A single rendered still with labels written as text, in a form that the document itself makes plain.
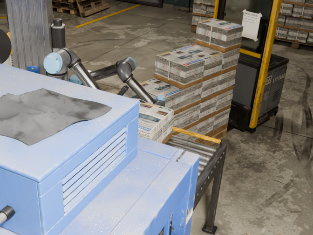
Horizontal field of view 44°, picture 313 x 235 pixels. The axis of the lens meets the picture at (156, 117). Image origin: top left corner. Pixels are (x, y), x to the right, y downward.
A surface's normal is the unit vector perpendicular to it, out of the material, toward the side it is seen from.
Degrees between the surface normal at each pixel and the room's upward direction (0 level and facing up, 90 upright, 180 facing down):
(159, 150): 0
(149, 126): 3
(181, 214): 90
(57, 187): 90
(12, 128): 17
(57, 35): 90
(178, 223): 90
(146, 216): 0
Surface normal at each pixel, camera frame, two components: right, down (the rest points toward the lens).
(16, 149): 0.06, -0.88
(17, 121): -0.07, -0.30
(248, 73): -0.69, 0.30
